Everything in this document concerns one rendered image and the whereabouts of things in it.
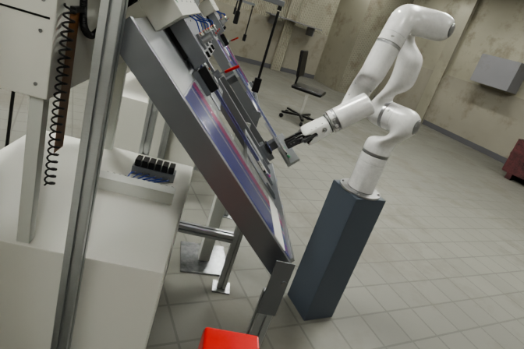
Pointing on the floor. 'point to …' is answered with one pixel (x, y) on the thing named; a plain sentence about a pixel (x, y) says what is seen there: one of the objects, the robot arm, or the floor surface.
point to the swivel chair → (303, 88)
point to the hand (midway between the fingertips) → (291, 141)
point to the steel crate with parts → (515, 162)
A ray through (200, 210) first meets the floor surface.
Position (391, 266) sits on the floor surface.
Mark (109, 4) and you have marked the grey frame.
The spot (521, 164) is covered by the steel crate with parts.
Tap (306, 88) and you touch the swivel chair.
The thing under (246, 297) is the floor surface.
